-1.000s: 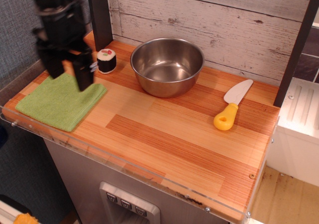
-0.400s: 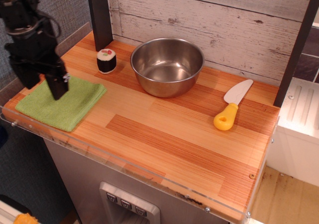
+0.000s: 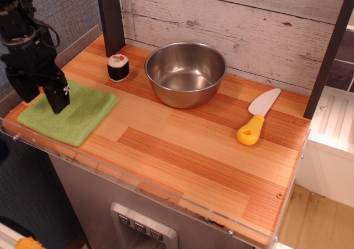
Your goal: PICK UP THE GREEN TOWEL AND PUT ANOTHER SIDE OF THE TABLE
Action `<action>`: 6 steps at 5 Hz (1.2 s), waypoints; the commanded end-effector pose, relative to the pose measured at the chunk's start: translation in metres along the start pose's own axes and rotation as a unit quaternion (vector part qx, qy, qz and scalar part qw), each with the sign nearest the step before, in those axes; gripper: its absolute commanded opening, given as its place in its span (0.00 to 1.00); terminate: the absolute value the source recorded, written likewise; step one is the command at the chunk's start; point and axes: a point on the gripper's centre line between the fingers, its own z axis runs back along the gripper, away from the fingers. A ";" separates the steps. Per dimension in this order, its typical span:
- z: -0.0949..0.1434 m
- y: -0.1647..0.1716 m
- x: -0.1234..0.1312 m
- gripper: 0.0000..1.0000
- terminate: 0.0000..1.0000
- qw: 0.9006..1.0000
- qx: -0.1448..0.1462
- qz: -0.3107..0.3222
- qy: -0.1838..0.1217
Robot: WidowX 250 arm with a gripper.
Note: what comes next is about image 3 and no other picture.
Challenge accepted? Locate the green towel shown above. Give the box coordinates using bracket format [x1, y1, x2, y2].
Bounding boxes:
[17, 80, 118, 147]

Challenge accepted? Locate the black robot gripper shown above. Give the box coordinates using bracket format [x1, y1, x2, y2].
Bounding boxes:
[1, 32, 70, 114]

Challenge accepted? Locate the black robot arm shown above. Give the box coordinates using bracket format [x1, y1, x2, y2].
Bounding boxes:
[1, 0, 70, 114]

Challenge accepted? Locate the stainless steel bowl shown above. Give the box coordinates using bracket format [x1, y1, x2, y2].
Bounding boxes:
[144, 42, 227, 109]

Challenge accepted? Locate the yellow handled toy knife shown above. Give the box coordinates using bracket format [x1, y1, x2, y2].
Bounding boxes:
[237, 88, 281, 146]

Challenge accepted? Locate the orange object bottom left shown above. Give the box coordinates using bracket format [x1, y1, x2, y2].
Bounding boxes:
[14, 237, 43, 249]

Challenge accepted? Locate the silver toy fridge cabinet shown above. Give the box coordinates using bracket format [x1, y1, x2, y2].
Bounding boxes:
[50, 155, 251, 248]

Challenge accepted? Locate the clear acrylic table edge guard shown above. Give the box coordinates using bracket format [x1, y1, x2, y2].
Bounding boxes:
[4, 111, 309, 248]

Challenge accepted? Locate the white toy sink unit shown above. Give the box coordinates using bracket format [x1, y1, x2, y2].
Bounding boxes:
[295, 87, 353, 206]

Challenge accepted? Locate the toy sushi roll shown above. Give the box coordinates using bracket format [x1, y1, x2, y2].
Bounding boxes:
[107, 54, 129, 82]

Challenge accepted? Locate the silver dispenser button panel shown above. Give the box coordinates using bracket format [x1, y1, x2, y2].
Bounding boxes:
[110, 202, 179, 248]

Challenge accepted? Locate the dark right shelf post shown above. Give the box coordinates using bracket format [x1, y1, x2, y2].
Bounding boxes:
[303, 0, 353, 120]

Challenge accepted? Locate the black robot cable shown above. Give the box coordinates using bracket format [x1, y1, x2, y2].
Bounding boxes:
[34, 19, 61, 49]

